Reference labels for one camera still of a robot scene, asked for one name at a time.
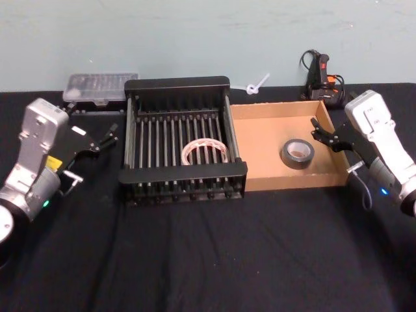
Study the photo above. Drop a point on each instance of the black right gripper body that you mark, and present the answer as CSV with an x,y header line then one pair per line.
x,y
352,141

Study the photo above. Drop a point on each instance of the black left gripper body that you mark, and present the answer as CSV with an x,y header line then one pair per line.
x,y
76,143

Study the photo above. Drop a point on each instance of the silver tape roll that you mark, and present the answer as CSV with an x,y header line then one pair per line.
x,y
292,161

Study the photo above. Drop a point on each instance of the white tape roll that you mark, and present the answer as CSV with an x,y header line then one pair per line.
x,y
187,156

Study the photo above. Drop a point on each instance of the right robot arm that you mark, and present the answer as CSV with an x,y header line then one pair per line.
x,y
386,143

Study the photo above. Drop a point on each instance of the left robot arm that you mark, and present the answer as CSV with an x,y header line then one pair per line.
x,y
34,152

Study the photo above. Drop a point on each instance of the clear plastic case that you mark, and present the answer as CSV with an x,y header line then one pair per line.
x,y
97,86

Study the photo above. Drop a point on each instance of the shallow brown cardboard tray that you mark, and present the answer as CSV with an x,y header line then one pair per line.
x,y
260,143

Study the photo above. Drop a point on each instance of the black rack with steel bars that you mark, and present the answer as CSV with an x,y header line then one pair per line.
x,y
182,177

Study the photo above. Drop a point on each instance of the small white plastic piece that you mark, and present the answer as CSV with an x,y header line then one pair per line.
x,y
252,88

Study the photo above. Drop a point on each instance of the black table cloth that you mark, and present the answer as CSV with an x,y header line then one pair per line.
x,y
195,260

